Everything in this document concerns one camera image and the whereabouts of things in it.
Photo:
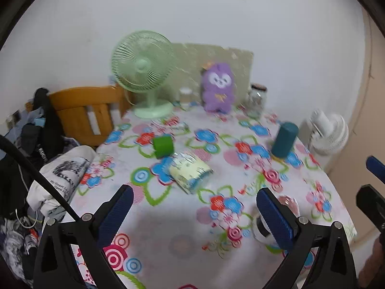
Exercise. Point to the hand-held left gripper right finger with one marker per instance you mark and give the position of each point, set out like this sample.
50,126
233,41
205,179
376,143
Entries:
275,216

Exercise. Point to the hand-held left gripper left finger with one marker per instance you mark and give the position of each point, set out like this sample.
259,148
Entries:
115,213

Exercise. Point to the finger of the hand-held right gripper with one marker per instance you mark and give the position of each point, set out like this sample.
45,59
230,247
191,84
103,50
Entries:
376,167
370,201

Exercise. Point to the person's right forearm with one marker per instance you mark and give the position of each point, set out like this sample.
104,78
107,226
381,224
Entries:
374,262

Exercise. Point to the clear glass cup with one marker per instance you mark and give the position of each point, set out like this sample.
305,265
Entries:
289,204

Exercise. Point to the teal cup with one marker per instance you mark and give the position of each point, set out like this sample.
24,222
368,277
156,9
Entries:
285,140

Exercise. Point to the green cup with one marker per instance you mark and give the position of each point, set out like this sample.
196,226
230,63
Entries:
164,147

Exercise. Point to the white round object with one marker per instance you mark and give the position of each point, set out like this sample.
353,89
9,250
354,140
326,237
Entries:
261,234

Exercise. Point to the white fan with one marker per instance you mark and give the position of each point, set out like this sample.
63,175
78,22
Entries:
327,135

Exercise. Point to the floral tablecloth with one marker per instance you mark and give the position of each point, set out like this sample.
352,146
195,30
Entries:
180,216

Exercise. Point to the white printed tote bag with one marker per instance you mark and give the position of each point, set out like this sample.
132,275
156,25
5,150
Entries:
66,171

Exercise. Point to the dark patterned cloth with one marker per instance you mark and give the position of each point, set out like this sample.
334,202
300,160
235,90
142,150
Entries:
15,246

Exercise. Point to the black garment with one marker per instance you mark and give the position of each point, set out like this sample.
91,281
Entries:
49,126

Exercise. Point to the pile of clothes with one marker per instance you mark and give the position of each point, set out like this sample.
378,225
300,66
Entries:
15,162

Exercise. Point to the wooden chair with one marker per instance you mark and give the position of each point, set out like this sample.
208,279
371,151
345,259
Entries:
81,105

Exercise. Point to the glass jar with dark lid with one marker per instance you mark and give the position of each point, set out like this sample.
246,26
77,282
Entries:
255,101

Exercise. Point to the small clear jar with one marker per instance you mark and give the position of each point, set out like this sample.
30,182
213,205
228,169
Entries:
185,96

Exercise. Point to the purple plush toy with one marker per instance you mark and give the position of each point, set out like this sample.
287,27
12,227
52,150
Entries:
217,87

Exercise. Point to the green desk fan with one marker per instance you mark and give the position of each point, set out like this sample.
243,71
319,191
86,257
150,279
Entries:
141,63

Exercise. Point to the beige board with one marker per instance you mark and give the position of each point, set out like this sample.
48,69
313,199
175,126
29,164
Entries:
189,63

